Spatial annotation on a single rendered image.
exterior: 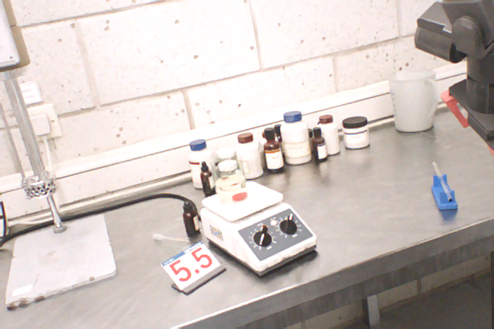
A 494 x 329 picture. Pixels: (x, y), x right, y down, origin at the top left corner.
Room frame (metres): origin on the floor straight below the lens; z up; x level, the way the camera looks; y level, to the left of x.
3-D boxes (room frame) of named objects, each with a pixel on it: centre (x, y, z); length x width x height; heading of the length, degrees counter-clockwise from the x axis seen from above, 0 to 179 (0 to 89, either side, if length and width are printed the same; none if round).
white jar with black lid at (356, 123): (1.36, -0.30, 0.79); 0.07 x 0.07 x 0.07
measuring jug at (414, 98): (1.42, -0.49, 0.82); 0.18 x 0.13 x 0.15; 14
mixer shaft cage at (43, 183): (1.01, 0.41, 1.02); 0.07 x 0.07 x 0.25
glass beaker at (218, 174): (0.93, 0.04, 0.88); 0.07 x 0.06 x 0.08; 1
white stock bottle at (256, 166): (1.28, -0.01, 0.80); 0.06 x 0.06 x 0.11
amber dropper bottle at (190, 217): (1.01, 0.14, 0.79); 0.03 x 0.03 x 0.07
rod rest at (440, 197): (0.95, -0.37, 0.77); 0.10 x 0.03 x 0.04; 167
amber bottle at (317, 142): (1.30, -0.19, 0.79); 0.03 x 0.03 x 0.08
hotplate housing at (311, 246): (0.91, 0.01, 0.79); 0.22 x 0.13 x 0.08; 29
